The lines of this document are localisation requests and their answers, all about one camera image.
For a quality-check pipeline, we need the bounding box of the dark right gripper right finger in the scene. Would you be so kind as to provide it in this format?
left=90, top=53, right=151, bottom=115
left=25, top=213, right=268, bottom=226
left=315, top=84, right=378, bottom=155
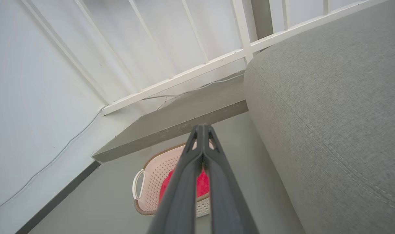
left=203, top=124, right=259, bottom=234

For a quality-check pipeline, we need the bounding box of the white perforated laundry basket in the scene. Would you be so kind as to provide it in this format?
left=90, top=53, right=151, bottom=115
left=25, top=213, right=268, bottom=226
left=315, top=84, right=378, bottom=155
left=132, top=142, right=215, bottom=217

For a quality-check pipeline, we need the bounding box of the grey fabric sofa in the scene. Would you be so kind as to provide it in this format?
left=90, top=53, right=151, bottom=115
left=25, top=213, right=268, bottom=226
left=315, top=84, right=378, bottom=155
left=244, top=0, right=395, bottom=234

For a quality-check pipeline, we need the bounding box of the dark grey pillar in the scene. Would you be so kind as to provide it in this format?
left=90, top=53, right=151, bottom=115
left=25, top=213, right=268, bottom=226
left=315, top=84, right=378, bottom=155
left=251, top=0, right=274, bottom=40

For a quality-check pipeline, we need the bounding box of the black baseboard strip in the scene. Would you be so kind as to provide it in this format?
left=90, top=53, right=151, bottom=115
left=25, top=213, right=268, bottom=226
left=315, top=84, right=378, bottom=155
left=15, top=161, right=101, bottom=234

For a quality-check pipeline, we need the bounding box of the thin white wall cable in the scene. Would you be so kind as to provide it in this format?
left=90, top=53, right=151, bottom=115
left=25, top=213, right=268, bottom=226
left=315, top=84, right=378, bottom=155
left=0, top=106, right=105, bottom=214

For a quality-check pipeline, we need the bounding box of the white railing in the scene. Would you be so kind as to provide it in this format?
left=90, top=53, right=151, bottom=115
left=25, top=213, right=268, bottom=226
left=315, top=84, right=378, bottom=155
left=21, top=0, right=389, bottom=117

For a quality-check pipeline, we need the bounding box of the red garment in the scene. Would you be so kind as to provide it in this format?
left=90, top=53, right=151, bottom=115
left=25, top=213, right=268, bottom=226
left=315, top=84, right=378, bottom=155
left=159, top=168, right=210, bottom=204

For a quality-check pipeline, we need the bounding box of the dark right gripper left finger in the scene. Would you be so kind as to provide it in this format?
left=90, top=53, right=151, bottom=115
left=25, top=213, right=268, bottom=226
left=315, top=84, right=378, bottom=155
left=147, top=124, right=204, bottom=234

